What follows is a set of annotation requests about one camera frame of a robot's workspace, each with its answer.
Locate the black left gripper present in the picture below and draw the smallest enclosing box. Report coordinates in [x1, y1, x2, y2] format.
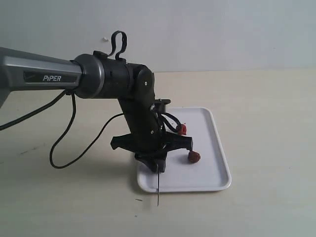
[111, 129, 193, 172]

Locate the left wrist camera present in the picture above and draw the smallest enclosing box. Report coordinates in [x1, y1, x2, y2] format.
[150, 99, 171, 113]

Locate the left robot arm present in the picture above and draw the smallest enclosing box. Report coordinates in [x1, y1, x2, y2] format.
[0, 48, 193, 173]

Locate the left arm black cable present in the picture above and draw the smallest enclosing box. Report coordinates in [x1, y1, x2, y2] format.
[0, 31, 183, 169]

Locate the white plastic tray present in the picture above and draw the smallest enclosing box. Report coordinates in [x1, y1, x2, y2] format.
[137, 107, 232, 193]

